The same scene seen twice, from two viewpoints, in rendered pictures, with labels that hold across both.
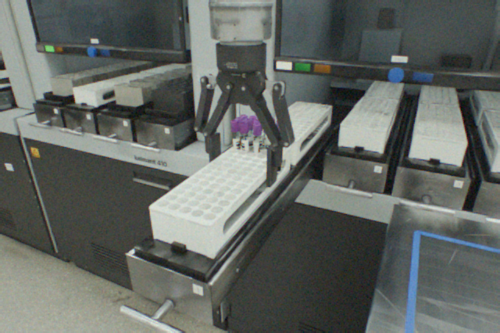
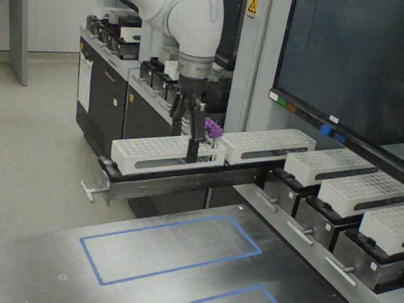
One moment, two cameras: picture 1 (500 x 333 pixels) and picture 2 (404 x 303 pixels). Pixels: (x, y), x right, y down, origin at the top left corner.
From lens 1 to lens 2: 0.91 m
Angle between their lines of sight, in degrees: 30
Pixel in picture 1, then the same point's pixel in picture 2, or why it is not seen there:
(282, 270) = not seen: hidden behind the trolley
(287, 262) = not seen: hidden behind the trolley
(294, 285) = not seen: hidden behind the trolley
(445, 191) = (321, 230)
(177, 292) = (103, 184)
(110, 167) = (164, 128)
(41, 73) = (157, 41)
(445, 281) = (199, 230)
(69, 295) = (109, 219)
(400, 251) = (202, 214)
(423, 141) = (325, 187)
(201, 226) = (122, 156)
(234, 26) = (182, 67)
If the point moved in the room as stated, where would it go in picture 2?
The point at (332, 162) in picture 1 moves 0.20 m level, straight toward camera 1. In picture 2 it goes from (270, 178) to (216, 192)
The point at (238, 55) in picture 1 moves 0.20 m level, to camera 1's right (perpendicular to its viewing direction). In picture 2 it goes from (183, 81) to (250, 107)
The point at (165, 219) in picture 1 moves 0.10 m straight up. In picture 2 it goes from (115, 148) to (118, 112)
